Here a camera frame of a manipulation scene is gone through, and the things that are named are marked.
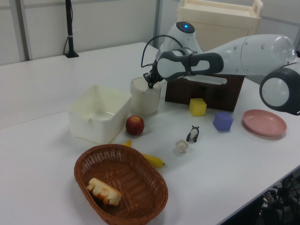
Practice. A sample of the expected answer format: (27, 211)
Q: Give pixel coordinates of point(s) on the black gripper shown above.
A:
(155, 71)

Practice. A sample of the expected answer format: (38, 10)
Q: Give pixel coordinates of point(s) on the beige round trash can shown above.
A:
(143, 100)

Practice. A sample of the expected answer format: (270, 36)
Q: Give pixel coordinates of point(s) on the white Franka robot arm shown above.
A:
(246, 54)

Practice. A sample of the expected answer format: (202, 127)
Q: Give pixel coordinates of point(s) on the red apple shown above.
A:
(134, 125)

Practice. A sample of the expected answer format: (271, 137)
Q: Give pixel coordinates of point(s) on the yellow foam cube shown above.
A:
(198, 107)

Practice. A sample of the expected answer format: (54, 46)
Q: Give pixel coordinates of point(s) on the white square plastic bin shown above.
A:
(93, 124)

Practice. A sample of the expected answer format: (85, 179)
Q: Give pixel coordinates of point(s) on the panda figurine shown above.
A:
(193, 134)

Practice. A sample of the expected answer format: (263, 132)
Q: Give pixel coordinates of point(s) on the dark wood drawer box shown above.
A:
(220, 96)

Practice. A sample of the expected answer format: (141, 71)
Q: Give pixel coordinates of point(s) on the small white garlic toy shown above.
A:
(181, 147)

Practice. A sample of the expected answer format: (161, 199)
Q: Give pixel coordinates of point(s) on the yellow banana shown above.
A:
(154, 160)

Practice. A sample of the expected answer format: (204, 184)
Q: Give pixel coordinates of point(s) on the purple foam cube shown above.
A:
(222, 122)

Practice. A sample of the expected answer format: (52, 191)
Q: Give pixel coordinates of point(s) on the black pole stand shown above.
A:
(69, 28)

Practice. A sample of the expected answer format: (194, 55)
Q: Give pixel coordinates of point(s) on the brown wicker basket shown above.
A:
(140, 187)

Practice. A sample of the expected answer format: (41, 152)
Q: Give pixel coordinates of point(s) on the toasted bread piece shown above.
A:
(105, 192)

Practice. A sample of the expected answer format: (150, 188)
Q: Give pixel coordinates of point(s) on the pink plate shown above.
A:
(264, 122)

